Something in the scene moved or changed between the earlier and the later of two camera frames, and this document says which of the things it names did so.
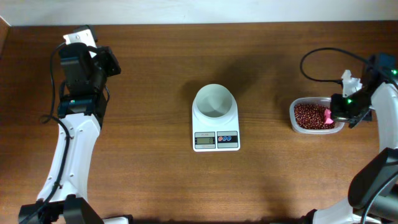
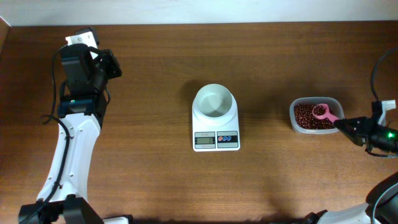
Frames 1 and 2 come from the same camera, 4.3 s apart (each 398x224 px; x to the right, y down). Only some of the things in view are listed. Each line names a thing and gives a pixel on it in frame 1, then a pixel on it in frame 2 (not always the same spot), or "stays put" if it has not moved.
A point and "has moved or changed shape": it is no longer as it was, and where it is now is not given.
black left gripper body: [109, 61] stays put
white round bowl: [214, 104] stays put
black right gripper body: [337, 111] to [365, 131]
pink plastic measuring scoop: [328, 120] has moved or changed shape
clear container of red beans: [306, 116] stays put
